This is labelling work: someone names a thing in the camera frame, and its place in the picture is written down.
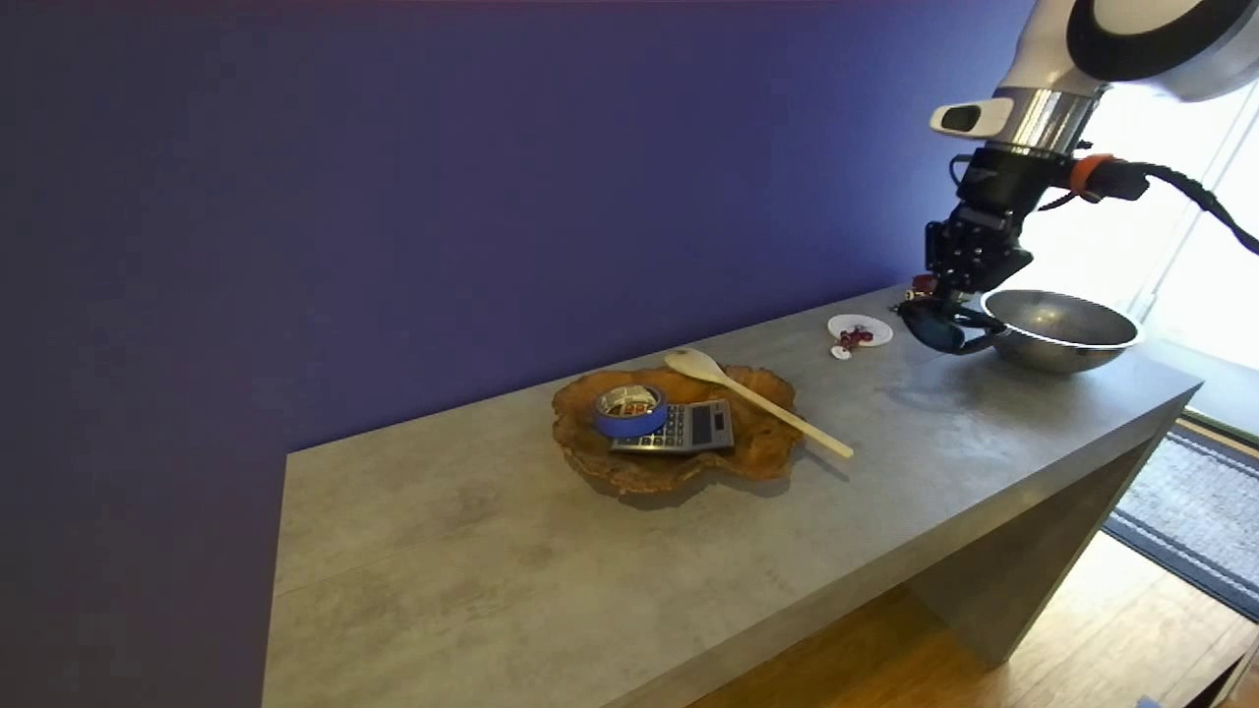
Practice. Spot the wooden bowl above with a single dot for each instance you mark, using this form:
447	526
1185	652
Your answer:
759	450

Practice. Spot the grey floor mat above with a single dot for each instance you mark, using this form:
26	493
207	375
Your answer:
1192	508

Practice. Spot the black sunglasses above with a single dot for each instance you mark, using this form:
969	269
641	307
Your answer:
949	328

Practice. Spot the white disc with red pieces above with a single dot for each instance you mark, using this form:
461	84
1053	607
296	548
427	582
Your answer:
853	333

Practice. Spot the wooden spoon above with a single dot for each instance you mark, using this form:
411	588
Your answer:
700	369

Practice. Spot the grey calculator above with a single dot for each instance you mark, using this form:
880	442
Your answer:
700	428

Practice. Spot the metallic bowl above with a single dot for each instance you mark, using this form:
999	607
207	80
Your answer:
1059	333

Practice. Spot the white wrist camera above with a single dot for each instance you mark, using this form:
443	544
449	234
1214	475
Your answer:
974	121

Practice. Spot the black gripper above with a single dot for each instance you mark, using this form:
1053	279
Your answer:
975	241

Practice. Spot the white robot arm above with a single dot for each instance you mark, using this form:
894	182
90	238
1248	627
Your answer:
1028	130

